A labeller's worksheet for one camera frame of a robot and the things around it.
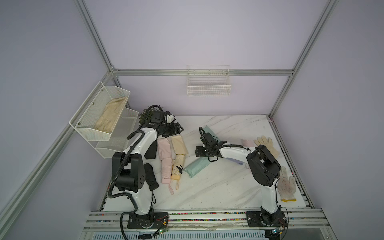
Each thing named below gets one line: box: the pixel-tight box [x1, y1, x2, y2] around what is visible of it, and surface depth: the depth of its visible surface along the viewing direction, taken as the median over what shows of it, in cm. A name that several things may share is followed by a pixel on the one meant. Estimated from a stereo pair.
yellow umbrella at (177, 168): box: [171, 153, 186, 190], surface depth 90 cm
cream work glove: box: [253, 135, 280, 159], surface depth 106 cm
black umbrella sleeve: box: [144, 140, 158, 160], surface depth 99 cm
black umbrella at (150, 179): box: [143, 163, 160, 204], surface depth 87 cm
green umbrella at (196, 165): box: [183, 156, 212, 179], surface depth 92 cm
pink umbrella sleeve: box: [157, 137, 172, 161], surface depth 101 cm
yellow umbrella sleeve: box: [171, 135, 189, 155], surface depth 103 cm
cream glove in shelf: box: [94, 96, 128, 134], surface depth 80 cm
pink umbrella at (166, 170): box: [161, 158, 174, 195], surface depth 90 cm
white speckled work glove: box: [277, 166, 297, 203], surface depth 86 cm
